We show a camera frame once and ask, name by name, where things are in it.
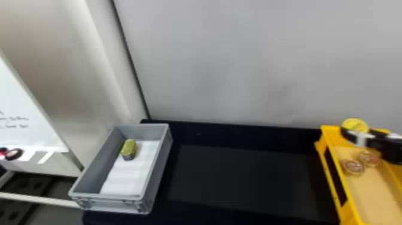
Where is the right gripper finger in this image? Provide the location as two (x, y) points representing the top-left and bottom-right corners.
(340, 127), (367, 147)

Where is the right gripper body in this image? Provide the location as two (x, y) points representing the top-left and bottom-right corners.
(366, 129), (402, 165)

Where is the yellow rectangular box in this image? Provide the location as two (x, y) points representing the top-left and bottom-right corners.
(314, 124), (402, 225)

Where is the black mat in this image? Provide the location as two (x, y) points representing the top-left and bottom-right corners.
(167, 144), (339, 224)

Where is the white foam insert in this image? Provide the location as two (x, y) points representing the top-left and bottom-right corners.
(99, 139), (161, 197)

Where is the grey crate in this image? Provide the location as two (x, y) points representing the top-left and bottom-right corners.
(68, 123), (173, 215)

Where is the whiteboard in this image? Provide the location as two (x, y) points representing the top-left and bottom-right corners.
(0, 56), (84, 178)

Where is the black red board eraser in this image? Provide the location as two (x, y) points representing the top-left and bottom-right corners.
(0, 147), (25, 162)

